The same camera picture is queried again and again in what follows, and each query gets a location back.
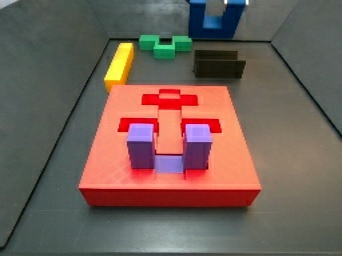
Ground yellow long bar block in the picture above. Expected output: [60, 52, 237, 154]
[105, 43, 134, 91]

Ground black angle bracket fixture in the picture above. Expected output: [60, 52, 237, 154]
[194, 50, 246, 79]

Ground purple U-shaped block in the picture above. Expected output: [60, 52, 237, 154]
[127, 123, 213, 173]

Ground blue U-shaped block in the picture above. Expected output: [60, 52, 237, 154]
[187, 0, 246, 39]

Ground green zigzag block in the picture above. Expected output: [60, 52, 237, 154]
[139, 34, 193, 60]

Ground red slotted base block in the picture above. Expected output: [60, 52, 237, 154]
[79, 85, 262, 207]

